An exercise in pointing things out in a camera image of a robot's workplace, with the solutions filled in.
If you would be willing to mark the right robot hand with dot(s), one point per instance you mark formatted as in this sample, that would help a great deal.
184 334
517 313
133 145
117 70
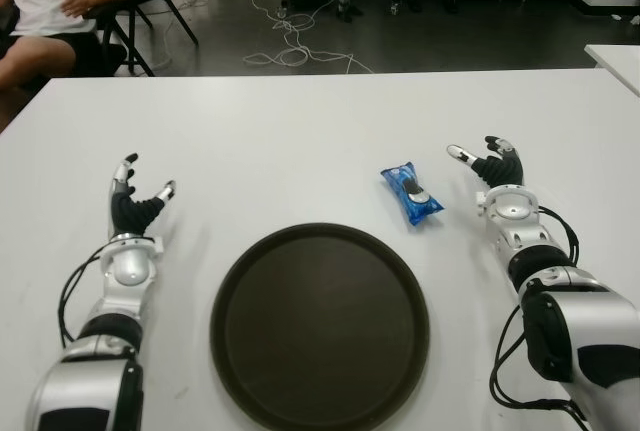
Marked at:
502 168

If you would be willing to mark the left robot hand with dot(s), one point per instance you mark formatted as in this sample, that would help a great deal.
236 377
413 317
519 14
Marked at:
130 211

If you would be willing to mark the blue Oreo cookie packet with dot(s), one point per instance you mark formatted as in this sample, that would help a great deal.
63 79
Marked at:
412 196

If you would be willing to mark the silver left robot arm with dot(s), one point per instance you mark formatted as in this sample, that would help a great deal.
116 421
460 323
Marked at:
130 266

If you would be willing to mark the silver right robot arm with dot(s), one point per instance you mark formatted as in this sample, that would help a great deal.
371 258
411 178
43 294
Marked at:
590 311

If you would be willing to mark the white neighbouring table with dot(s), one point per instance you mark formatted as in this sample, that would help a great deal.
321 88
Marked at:
620 63

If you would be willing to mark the round dark brown tray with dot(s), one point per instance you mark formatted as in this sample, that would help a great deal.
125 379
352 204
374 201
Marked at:
320 326

